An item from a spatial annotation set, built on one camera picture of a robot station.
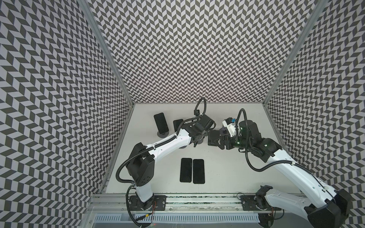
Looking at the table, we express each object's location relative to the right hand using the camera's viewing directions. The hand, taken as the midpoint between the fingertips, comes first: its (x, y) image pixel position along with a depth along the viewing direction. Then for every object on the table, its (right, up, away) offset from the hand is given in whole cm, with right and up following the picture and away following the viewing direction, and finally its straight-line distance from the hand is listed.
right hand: (217, 144), depth 73 cm
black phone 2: (-17, -18, +10) cm, 27 cm away
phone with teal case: (-9, -18, +10) cm, 23 cm away
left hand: (-8, +7, +11) cm, 15 cm away
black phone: (-33, +10, +17) cm, 38 cm away
